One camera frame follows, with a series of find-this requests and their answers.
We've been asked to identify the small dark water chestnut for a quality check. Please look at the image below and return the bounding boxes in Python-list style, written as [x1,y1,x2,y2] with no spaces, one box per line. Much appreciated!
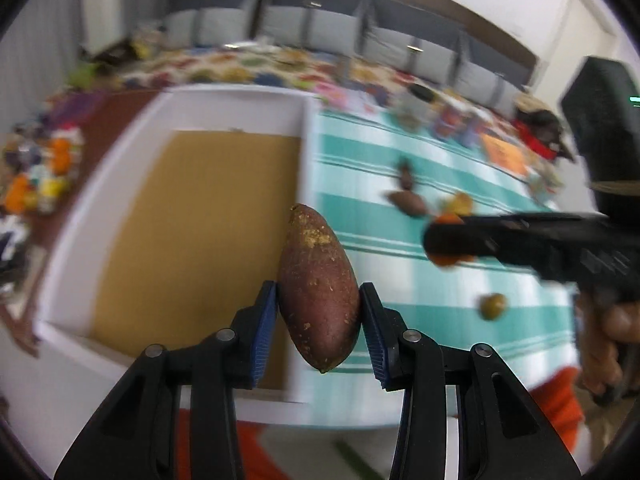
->
[396,157,418,191]

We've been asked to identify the red orange tomato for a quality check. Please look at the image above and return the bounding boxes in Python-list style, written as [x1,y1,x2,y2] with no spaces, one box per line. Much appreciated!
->
[429,212,473,268]

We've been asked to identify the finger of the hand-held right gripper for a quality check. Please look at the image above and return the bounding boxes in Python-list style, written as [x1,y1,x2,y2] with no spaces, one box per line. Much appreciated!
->
[424,212,608,281]

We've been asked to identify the small brown sweet potato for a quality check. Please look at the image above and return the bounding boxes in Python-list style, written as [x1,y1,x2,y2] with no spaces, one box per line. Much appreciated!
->
[384,189,431,218]

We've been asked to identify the green white checked tablecloth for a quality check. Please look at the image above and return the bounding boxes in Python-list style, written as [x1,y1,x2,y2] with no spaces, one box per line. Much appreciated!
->
[300,105,576,431]

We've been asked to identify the dark red bag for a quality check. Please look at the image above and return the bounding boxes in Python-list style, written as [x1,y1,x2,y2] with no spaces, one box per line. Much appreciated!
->
[514,105,576,162]

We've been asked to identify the pile of colourful toys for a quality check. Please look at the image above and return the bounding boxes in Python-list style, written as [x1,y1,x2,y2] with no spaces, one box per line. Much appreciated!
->
[0,122,87,217]

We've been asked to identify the small olive green fruit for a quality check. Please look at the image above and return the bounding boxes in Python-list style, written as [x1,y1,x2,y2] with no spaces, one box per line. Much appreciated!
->
[478,292,508,321]

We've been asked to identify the reddish brown sweet potato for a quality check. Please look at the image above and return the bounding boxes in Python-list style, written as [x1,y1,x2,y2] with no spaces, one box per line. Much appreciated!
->
[276,203,361,374]

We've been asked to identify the yellow green apple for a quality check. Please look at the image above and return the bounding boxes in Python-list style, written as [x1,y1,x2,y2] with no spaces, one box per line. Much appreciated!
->
[440,191,475,217]

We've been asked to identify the white box with cardboard bottom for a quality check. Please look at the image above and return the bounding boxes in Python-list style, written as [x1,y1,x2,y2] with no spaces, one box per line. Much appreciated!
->
[0,84,323,466]

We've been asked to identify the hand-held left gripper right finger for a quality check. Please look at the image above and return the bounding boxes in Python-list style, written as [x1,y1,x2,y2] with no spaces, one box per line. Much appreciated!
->
[360,282,581,480]

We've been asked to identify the orange flat packet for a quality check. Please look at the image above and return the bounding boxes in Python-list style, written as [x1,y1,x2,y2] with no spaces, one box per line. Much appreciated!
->
[481,134,529,177]

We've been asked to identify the white door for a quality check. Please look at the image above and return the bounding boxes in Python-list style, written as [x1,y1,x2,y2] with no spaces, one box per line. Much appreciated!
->
[529,0,623,108]

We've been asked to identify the colourful patterned blanket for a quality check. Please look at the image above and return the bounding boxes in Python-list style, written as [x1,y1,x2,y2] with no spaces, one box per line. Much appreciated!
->
[117,46,521,111]

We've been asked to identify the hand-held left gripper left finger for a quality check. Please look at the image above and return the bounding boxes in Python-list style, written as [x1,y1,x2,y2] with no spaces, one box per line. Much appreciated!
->
[54,281,278,480]

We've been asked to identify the person's right hand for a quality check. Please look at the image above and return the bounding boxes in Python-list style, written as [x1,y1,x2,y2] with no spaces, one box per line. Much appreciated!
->
[575,290,640,401]

